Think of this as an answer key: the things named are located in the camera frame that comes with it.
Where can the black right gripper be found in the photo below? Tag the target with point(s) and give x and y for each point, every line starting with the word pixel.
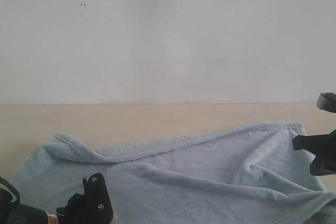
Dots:
pixel 322 165

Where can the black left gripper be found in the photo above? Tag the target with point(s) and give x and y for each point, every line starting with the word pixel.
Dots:
pixel 74 212

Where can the light blue terry towel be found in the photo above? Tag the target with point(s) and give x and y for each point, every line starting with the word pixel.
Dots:
pixel 249 174

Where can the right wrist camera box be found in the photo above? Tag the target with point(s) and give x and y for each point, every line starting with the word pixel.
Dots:
pixel 327 102

